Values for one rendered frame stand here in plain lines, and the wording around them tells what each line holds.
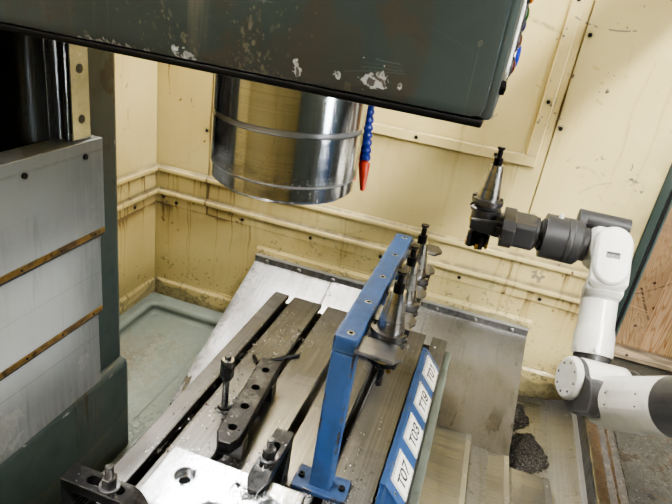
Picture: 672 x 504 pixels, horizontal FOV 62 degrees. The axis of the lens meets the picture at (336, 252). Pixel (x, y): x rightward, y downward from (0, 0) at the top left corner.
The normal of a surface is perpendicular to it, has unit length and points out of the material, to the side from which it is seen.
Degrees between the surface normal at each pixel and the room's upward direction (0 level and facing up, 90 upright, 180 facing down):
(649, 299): 90
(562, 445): 17
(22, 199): 90
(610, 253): 55
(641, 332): 90
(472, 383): 24
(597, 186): 89
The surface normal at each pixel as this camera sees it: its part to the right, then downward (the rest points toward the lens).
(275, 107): -0.09, 0.41
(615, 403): -0.96, -0.25
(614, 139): -0.32, 0.38
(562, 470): -0.15, -0.93
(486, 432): 0.00, -0.67
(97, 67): 0.94, 0.25
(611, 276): -0.16, -0.22
